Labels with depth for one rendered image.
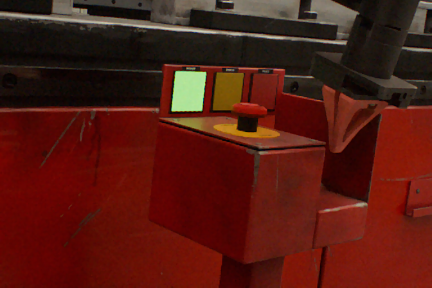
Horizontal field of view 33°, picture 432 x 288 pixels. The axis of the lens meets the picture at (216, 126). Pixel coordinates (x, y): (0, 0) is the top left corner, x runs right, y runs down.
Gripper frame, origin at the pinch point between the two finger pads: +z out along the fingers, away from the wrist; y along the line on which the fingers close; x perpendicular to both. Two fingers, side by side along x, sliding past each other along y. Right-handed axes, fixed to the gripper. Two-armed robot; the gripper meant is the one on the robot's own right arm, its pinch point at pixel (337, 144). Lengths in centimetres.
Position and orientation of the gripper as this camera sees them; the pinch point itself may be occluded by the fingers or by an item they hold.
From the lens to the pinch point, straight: 83.6
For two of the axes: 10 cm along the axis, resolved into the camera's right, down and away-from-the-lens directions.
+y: -6.3, -4.3, 6.5
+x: -7.3, 0.2, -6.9
